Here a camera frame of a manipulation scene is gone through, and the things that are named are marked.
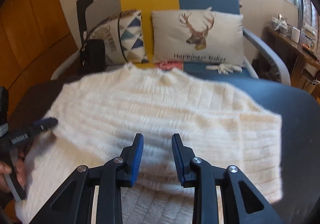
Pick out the cream knitted sweater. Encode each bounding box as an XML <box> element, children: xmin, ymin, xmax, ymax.
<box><xmin>15</xmin><ymin>64</ymin><xmax>283</xmax><ymax>223</ymax></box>

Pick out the person's left hand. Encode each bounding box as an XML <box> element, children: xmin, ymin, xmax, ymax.
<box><xmin>0</xmin><ymin>150</ymin><xmax>27</xmax><ymax>193</ymax></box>

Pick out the black handbag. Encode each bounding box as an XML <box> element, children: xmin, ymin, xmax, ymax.
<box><xmin>79</xmin><ymin>39</ymin><xmax>106</xmax><ymax>75</ymax></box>

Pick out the triangle pattern cushion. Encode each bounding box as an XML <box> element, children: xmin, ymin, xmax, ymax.
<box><xmin>82</xmin><ymin>9</ymin><xmax>149</xmax><ymax>65</ymax></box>

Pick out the blue yellow grey sofa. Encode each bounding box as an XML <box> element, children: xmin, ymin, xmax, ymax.
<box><xmin>51</xmin><ymin>0</ymin><xmax>292</xmax><ymax>87</ymax></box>

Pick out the pink cloth on sofa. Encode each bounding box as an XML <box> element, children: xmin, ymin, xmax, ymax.
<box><xmin>155</xmin><ymin>61</ymin><xmax>183</xmax><ymax>71</ymax></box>

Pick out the white glove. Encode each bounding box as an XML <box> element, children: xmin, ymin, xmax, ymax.
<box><xmin>206</xmin><ymin>63</ymin><xmax>242</xmax><ymax>75</ymax></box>

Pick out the wooden side table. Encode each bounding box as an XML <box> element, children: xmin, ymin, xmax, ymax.
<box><xmin>263</xmin><ymin>26</ymin><xmax>319</xmax><ymax>97</ymax></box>

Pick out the deer print cushion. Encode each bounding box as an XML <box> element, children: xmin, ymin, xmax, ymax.
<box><xmin>151</xmin><ymin>9</ymin><xmax>245</xmax><ymax>66</ymax></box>

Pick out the white mug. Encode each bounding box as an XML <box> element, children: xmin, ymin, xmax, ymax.
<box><xmin>291</xmin><ymin>27</ymin><xmax>300</xmax><ymax>43</ymax></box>

